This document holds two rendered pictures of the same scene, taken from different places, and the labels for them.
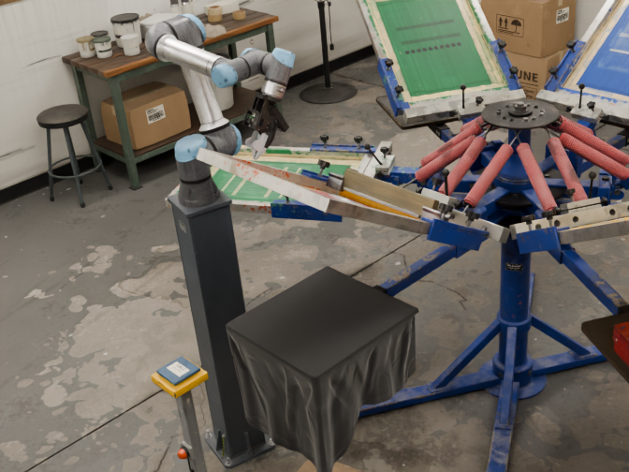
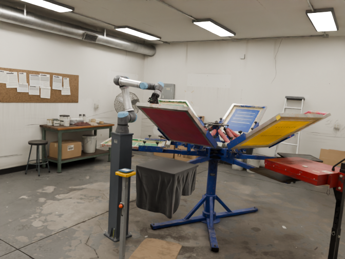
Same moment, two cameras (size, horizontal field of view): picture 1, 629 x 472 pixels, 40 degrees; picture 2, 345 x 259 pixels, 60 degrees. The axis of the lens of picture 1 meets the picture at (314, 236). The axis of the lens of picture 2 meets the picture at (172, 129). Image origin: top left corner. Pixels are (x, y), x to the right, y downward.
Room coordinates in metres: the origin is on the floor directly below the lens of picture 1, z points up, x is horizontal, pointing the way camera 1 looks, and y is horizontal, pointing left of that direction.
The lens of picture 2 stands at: (-0.37, 0.86, 1.67)
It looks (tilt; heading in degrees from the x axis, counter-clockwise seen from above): 7 degrees down; 343
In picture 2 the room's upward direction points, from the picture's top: 4 degrees clockwise
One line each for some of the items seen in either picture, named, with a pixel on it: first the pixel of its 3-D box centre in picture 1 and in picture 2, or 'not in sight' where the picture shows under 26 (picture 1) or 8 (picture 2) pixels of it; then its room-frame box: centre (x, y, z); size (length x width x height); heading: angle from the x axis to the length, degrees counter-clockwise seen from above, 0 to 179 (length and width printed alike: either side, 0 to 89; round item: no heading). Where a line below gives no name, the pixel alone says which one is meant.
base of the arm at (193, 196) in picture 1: (197, 185); (122, 128); (2.91, 0.41, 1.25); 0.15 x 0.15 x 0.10
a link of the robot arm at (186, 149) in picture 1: (193, 155); (123, 117); (2.91, 0.41, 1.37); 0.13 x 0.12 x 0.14; 135
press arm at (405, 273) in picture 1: (418, 270); (191, 162); (2.75, -0.37, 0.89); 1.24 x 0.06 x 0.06; 131
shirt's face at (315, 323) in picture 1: (321, 317); (168, 165); (2.43, 0.00, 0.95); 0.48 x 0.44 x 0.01; 131
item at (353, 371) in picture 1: (371, 390); (184, 189); (2.27, -0.14, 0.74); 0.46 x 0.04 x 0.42; 131
